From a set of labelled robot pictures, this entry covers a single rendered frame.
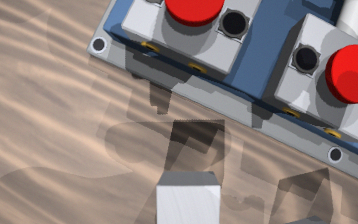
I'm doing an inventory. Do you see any white rectangular block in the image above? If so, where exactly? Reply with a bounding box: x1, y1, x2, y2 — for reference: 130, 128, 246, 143
156, 171, 220, 224

